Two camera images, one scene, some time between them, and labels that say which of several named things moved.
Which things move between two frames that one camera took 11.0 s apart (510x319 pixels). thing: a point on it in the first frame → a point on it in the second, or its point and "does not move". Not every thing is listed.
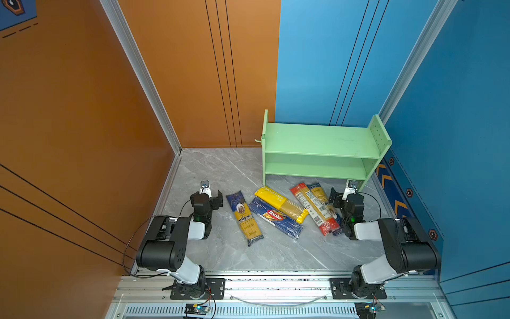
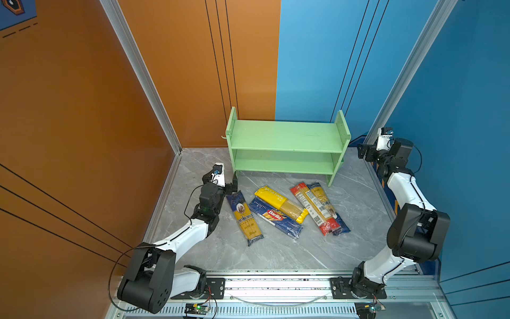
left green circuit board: (198, 309) does not move
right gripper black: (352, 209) → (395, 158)
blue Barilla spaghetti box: (276, 217) does not move
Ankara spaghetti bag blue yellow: (245, 218) does not move
